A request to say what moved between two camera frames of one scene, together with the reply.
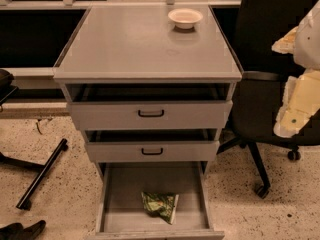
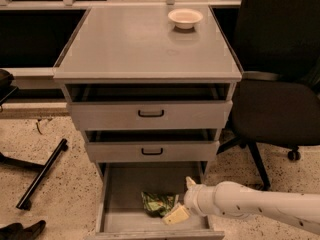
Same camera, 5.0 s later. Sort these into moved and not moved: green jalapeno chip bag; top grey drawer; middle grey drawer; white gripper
Moved: white gripper
Not moved: middle grey drawer; green jalapeno chip bag; top grey drawer
